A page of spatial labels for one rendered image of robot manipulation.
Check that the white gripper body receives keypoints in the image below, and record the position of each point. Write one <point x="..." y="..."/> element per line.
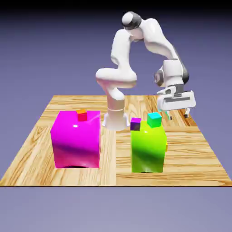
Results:
<point x="178" y="102"/>

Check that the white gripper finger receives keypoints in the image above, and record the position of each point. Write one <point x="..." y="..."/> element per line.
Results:
<point x="187" y="112"/>
<point x="169" y="114"/>

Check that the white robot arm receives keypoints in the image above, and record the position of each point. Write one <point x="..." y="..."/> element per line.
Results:
<point x="120" y="54"/>

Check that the small green cube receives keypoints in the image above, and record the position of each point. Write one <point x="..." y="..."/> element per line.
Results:
<point x="154" y="120"/>

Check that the small purple cube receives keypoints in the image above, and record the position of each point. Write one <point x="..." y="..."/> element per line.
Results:
<point x="135" y="124"/>

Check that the small red cube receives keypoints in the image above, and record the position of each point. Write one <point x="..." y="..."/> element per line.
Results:
<point x="82" y="115"/>

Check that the large lime green box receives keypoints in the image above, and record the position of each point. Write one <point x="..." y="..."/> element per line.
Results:
<point x="147" y="148"/>

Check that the large magenta box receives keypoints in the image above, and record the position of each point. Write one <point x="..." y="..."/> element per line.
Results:
<point x="76" y="139"/>

